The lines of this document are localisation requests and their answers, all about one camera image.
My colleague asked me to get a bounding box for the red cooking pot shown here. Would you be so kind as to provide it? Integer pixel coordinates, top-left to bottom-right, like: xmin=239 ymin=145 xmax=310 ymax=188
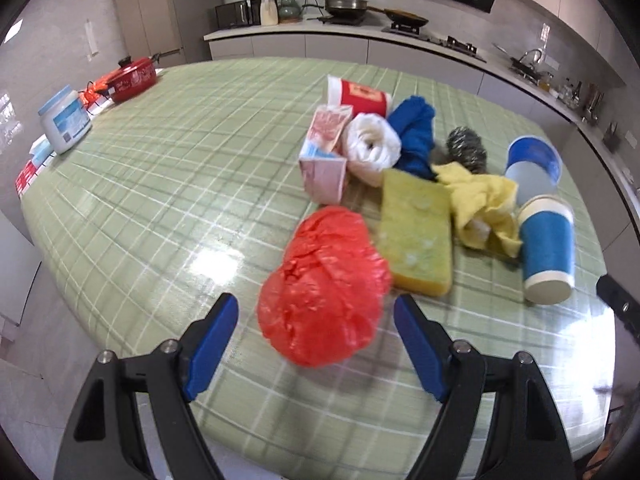
xmin=95 ymin=55 xmax=167 ymax=104

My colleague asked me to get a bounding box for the steel wool scrubber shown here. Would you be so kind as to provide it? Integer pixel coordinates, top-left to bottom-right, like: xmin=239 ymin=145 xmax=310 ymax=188
xmin=445 ymin=127 xmax=488 ymax=175

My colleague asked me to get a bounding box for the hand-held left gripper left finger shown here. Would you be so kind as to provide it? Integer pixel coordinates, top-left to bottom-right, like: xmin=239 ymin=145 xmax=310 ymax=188
xmin=52 ymin=292 xmax=240 ymax=480

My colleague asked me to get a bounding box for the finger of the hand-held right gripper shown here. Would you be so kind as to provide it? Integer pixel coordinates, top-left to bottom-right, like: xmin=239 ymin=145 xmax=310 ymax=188
xmin=596 ymin=272 xmax=640 ymax=348

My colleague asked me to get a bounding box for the group of bottles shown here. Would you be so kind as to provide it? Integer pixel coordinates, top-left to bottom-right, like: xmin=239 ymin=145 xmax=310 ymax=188
xmin=539 ymin=72 xmax=603 ymax=123

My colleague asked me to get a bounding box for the white jar with blue lid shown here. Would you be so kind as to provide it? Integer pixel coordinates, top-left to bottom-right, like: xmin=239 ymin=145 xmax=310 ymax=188
xmin=38 ymin=85 xmax=93 ymax=155

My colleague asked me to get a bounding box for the gas stove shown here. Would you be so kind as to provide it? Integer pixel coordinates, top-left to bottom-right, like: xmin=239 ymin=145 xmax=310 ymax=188
xmin=382 ymin=24 xmax=488 ymax=57

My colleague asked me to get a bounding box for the black microwave oven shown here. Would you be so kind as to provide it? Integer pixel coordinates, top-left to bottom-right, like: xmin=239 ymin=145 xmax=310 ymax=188
xmin=215 ymin=0 xmax=261 ymax=30

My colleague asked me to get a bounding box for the green plaid tablecloth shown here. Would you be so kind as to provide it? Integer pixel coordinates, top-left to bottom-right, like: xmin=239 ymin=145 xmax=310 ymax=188
xmin=20 ymin=56 xmax=617 ymax=466

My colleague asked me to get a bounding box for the black frying pan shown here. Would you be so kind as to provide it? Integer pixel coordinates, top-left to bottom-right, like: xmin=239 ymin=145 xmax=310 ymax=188
xmin=367 ymin=6 xmax=430 ymax=29

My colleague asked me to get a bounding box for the blue cloth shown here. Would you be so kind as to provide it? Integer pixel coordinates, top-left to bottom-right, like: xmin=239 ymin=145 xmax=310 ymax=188
xmin=386 ymin=95 xmax=438 ymax=181

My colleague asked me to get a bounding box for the red and white box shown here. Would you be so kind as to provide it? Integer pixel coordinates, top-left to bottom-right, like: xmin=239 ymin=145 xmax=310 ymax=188
xmin=15 ymin=159 xmax=47 ymax=197

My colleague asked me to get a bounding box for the pink red snack wrapper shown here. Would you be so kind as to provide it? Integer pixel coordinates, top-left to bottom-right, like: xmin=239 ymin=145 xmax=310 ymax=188
xmin=306 ymin=104 xmax=354 ymax=155

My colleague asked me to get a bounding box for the tall grey cabinet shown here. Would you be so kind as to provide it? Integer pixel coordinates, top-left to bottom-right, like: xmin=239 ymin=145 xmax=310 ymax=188
xmin=112 ymin=0 xmax=184 ymax=63

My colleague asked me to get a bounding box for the white plastic bag roll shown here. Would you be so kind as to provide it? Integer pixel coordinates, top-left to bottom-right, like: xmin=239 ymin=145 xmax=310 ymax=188
xmin=341 ymin=112 xmax=402 ymax=188

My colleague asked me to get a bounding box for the blue paper cup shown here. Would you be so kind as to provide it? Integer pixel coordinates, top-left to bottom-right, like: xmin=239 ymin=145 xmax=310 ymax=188
xmin=516 ymin=195 xmax=576 ymax=306
xmin=504 ymin=135 xmax=564 ymax=206

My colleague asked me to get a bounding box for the yellow cloth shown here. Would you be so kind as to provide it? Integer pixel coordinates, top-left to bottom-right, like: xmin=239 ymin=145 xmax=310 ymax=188
xmin=431 ymin=161 xmax=524 ymax=260

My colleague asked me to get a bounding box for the red plastic bag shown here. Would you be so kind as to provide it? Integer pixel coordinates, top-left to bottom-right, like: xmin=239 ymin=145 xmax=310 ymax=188
xmin=256 ymin=206 xmax=392 ymax=367

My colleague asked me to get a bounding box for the wok with glass lid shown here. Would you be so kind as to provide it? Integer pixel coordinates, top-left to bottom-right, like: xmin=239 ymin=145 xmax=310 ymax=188
xmin=324 ymin=0 xmax=371 ymax=17

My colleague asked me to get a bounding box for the yellow green sponge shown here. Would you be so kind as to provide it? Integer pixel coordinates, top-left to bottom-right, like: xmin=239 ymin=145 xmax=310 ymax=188
xmin=375 ymin=168 xmax=454 ymax=296

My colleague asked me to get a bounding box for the red and white paper cup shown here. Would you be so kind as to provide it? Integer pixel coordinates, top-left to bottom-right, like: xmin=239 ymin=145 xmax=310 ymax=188
xmin=325 ymin=74 xmax=396 ymax=118

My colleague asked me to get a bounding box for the orange mesh bag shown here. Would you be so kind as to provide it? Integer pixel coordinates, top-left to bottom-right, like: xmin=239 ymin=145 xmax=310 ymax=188
xmin=81 ymin=80 xmax=113 ymax=109

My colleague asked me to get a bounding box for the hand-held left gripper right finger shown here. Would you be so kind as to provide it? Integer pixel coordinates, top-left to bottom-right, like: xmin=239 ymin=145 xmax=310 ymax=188
xmin=393 ymin=294 xmax=576 ymax=480

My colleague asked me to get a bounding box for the pink carton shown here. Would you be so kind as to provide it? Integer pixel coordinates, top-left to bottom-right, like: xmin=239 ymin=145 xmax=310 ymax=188
xmin=298 ymin=150 xmax=348 ymax=206

